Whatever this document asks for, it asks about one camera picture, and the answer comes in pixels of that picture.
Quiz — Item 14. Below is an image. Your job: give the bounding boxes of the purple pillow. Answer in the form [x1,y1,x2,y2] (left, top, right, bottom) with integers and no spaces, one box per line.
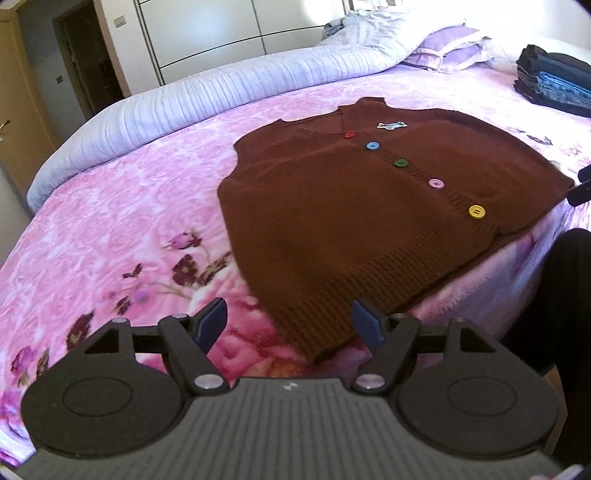
[401,44,496,73]
[418,25,491,57]

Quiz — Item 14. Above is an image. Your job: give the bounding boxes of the wooden door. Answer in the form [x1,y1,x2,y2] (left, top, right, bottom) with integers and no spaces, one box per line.
[0,8,62,195]

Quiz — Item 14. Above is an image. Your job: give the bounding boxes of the brown knit button vest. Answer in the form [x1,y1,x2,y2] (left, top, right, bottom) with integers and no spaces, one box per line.
[217,97,575,364]

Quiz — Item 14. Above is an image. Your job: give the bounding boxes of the stack of folded dark clothes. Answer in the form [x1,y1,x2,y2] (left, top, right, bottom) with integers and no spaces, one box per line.
[512,44,591,117]

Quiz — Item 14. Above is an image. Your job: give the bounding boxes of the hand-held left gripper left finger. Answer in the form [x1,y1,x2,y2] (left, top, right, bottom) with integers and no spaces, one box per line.
[82,298,230,394]

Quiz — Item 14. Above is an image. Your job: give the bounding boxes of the white wardrobe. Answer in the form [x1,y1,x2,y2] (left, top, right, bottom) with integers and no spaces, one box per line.
[95,0,352,96]

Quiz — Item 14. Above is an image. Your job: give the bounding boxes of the grey crumpled clothes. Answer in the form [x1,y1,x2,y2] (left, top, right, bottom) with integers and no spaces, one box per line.
[322,9,371,36]

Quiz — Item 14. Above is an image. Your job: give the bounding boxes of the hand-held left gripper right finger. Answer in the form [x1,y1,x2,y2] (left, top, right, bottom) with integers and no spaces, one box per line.
[350,299,502,394]

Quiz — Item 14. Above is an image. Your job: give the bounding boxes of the lilac striped quilt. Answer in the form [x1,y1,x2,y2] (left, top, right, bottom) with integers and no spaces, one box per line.
[26,7,467,217]

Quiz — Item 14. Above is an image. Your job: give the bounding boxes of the pink floral blanket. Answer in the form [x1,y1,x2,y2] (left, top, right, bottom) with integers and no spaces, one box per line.
[0,60,591,467]

